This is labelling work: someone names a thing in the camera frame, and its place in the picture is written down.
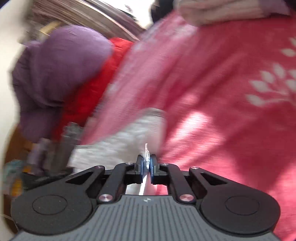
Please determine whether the grey folded clothing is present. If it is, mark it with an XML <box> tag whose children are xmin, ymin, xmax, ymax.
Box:
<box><xmin>42</xmin><ymin>123</ymin><xmax>84</xmax><ymax>172</ymax></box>

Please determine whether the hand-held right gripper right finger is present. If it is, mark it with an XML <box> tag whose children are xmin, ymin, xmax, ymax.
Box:
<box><xmin>150</xmin><ymin>155</ymin><xmax>228</xmax><ymax>205</ymax></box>

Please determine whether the pink floral blanket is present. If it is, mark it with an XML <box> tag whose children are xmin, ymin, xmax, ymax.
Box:
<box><xmin>81</xmin><ymin>9</ymin><xmax>296</xmax><ymax>241</ymax></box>

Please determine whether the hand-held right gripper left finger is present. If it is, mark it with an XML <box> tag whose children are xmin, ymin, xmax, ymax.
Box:
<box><xmin>66</xmin><ymin>155</ymin><xmax>149</xmax><ymax>204</ymax></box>

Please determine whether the white quilted garment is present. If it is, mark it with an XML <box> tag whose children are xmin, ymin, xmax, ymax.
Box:
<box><xmin>67</xmin><ymin>108</ymin><xmax>168</xmax><ymax>195</ymax></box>

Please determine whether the purple duvet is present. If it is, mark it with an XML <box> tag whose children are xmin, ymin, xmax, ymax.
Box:
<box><xmin>11</xmin><ymin>25</ymin><xmax>114</xmax><ymax>143</ymax></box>

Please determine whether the black garment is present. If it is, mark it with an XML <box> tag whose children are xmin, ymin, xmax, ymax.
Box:
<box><xmin>150</xmin><ymin>0</ymin><xmax>176</xmax><ymax>24</ymax></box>

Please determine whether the brown patterned curtain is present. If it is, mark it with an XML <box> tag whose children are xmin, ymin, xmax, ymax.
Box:
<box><xmin>23</xmin><ymin>0</ymin><xmax>148</xmax><ymax>42</ymax></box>

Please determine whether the red quilt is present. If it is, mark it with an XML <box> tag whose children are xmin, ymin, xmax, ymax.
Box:
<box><xmin>52</xmin><ymin>37</ymin><xmax>134</xmax><ymax>137</ymax></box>

